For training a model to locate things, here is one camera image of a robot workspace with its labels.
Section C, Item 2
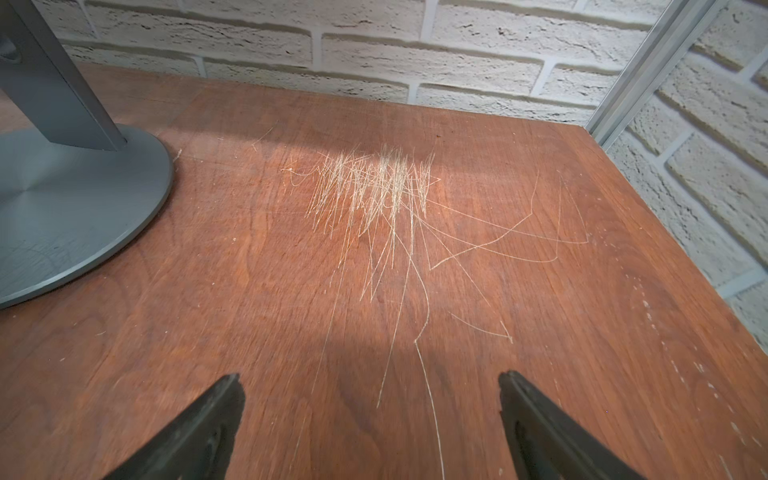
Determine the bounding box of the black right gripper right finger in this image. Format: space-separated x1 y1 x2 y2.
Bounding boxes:
498 371 642 479

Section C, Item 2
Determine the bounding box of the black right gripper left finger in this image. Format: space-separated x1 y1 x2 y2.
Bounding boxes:
106 373 246 479

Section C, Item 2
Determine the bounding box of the grey round monitor stand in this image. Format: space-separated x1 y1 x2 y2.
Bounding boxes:
1 1 173 307

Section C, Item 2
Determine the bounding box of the aluminium right corner post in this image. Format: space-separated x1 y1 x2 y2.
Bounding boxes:
586 0 726 149

